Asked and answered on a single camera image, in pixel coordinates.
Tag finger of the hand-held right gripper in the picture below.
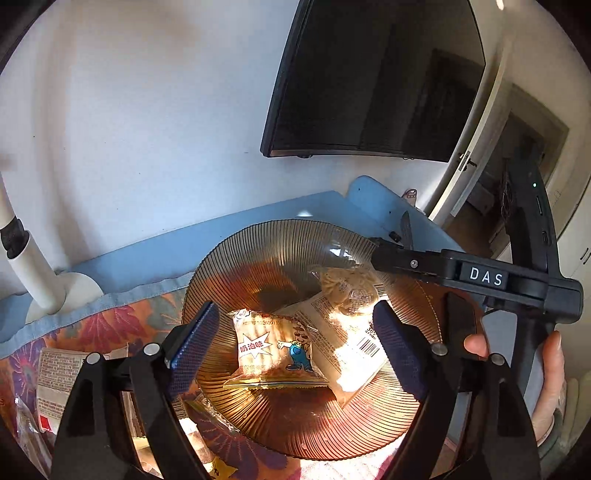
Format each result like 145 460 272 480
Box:
369 237 445 284
442 292 480 348

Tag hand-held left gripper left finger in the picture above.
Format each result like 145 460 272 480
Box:
50 301 221 480

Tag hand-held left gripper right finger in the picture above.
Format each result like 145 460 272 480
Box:
372 300 543 480

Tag clear packet with barcode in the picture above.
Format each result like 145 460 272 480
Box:
295 295 394 407

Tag cartoon print snack packet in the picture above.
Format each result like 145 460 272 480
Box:
225 308 329 391

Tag clear packet beige snacks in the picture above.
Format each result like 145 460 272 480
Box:
308 263 384 319

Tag amber ribbed glass plate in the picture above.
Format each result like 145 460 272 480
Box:
181 220 485 461

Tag white packet red label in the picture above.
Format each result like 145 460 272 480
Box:
36 347 100 435

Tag person's right forearm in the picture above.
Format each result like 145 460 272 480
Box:
536 408 575 464

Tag person's right hand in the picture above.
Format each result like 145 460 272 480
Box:
464 330 568 446

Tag floral tablecloth blue border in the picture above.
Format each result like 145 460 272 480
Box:
0 272 472 480

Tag white door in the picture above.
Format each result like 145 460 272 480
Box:
425 41 511 224

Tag white gooseneck lamp stand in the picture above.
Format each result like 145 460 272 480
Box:
0 171 105 324

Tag clear packet brown snack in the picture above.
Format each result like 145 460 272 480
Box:
14 397 54 476

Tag black wall television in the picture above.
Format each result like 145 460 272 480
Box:
260 0 486 163

